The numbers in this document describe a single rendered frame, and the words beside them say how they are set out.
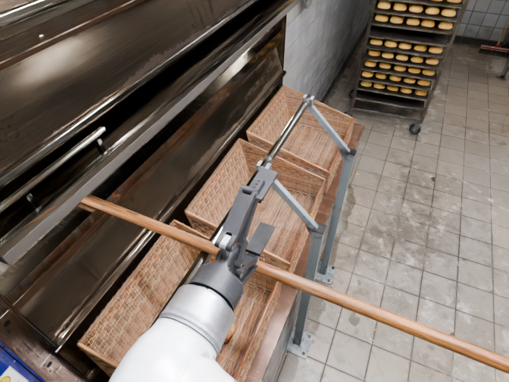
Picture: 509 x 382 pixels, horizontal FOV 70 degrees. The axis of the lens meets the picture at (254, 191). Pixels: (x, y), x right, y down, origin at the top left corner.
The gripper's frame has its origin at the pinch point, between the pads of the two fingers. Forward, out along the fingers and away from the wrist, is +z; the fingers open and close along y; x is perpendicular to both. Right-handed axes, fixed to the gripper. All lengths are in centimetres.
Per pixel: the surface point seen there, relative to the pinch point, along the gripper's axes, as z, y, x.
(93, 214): 4, 32, -55
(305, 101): 88, 31, -19
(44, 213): -14.4, 6.3, -40.6
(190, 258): 32, 84, -47
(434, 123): 295, 149, 51
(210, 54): 67, 9, -50
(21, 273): -19, 31, -57
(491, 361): 5, 29, 48
